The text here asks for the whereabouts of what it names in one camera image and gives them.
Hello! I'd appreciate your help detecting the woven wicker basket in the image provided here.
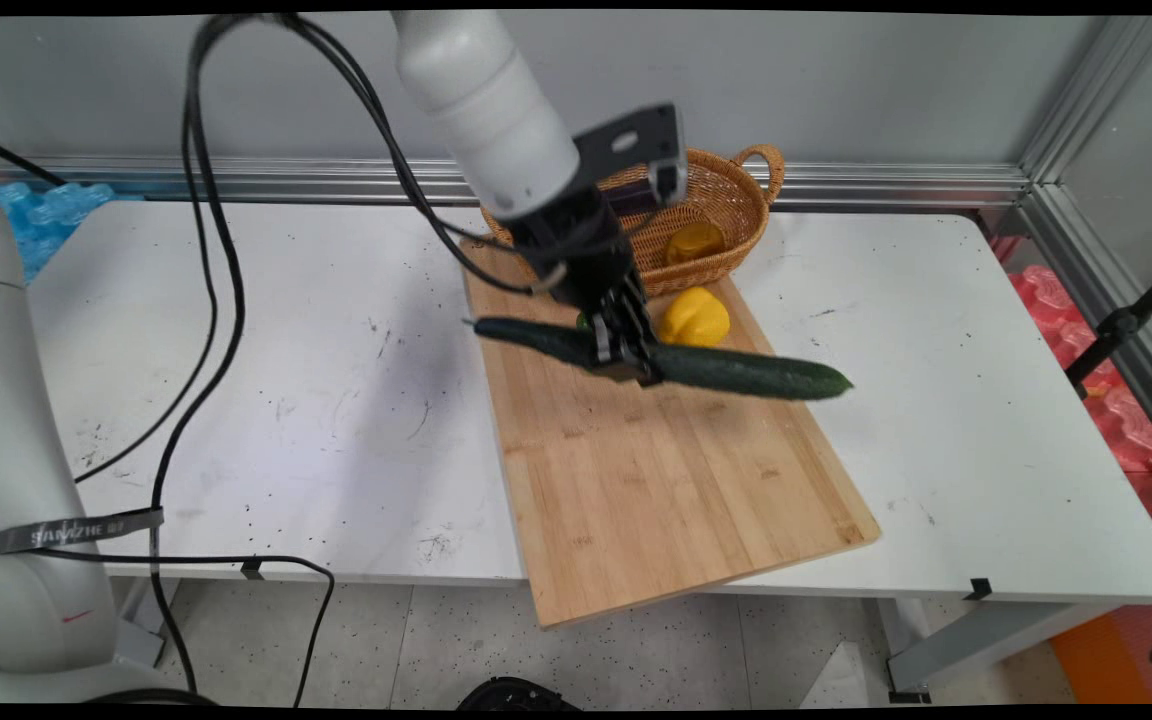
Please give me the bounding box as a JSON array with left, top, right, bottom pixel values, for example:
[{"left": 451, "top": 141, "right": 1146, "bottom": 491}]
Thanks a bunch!
[{"left": 480, "top": 144, "right": 787, "bottom": 300}]

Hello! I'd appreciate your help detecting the aluminium frame post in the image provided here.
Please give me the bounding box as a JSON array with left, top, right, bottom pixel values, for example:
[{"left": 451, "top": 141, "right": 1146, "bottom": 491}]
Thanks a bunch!
[{"left": 1019, "top": 14, "right": 1152, "bottom": 186}]

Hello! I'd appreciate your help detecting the bright yellow bell pepper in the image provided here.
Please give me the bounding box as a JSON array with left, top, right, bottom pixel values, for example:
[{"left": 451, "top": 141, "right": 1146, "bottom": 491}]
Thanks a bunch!
[{"left": 658, "top": 287, "right": 732, "bottom": 349}]

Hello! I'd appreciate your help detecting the blue foam sheet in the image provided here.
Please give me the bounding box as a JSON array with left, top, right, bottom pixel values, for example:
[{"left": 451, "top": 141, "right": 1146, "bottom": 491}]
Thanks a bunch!
[{"left": 0, "top": 180, "right": 119, "bottom": 287}]

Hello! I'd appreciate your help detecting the grey velcro strap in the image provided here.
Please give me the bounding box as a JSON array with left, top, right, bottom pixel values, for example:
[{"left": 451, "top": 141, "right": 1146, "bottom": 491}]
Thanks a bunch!
[{"left": 0, "top": 507, "right": 166, "bottom": 559}]

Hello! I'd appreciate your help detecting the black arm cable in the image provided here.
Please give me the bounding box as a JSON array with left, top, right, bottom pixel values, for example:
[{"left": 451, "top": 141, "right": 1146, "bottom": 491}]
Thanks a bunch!
[
  {"left": 148, "top": 12, "right": 542, "bottom": 697},
  {"left": 74, "top": 12, "right": 537, "bottom": 485}
]

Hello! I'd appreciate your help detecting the aluminium frame rail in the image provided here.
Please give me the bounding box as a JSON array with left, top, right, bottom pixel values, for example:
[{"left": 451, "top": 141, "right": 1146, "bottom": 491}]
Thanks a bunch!
[
  {"left": 1019, "top": 180, "right": 1152, "bottom": 473},
  {"left": 0, "top": 150, "right": 1035, "bottom": 213}
]

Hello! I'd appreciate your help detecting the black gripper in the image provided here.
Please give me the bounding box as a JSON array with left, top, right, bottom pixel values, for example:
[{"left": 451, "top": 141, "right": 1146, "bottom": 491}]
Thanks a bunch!
[{"left": 510, "top": 188, "right": 664, "bottom": 388}]

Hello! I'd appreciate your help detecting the bamboo cutting board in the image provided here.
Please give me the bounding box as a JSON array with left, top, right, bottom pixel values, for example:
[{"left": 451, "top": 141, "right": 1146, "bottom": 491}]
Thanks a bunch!
[{"left": 458, "top": 232, "right": 883, "bottom": 630}]

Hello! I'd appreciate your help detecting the red foam sheet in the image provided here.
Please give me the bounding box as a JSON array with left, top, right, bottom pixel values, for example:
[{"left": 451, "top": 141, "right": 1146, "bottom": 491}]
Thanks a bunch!
[{"left": 991, "top": 235, "right": 1152, "bottom": 561}]

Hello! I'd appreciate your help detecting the grey table leg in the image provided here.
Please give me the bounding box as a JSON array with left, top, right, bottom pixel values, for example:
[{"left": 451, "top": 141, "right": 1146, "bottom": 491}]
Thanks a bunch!
[
  {"left": 108, "top": 577, "right": 180, "bottom": 669},
  {"left": 884, "top": 598, "right": 1129, "bottom": 704}
]

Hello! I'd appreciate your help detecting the dark yellow bell pepper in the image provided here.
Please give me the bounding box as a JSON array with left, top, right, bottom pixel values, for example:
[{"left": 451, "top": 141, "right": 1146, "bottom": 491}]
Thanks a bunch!
[{"left": 665, "top": 221, "right": 728, "bottom": 267}]

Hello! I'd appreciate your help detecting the black background cable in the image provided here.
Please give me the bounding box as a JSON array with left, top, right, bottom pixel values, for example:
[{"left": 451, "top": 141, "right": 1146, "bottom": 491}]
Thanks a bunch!
[{"left": 0, "top": 128, "right": 69, "bottom": 188}]

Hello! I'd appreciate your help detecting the thin black looping cable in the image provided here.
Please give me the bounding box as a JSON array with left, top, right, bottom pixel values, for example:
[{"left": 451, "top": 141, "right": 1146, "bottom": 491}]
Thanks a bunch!
[{"left": 34, "top": 547, "right": 337, "bottom": 707}]

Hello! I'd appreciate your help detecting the black round floor object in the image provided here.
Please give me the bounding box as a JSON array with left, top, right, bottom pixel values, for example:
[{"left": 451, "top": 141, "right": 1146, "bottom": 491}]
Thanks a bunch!
[{"left": 456, "top": 676, "right": 583, "bottom": 711}]

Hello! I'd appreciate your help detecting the orange floor mat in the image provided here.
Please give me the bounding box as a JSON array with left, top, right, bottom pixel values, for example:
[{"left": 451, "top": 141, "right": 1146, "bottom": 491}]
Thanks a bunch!
[{"left": 1048, "top": 598, "right": 1152, "bottom": 705}]

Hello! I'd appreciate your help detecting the black tripod stand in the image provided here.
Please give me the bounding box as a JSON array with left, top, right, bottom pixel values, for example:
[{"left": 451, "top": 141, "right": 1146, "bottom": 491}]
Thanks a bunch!
[{"left": 1064, "top": 255, "right": 1152, "bottom": 401}]

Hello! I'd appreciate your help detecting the long dark green cucumber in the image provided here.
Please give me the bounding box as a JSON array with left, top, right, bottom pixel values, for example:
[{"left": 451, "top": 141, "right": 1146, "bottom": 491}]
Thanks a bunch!
[{"left": 472, "top": 316, "right": 855, "bottom": 403}]

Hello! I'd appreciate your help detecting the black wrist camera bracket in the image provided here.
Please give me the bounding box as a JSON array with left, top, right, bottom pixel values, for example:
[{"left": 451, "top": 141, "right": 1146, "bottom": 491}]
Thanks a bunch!
[{"left": 574, "top": 102, "right": 689, "bottom": 213}]

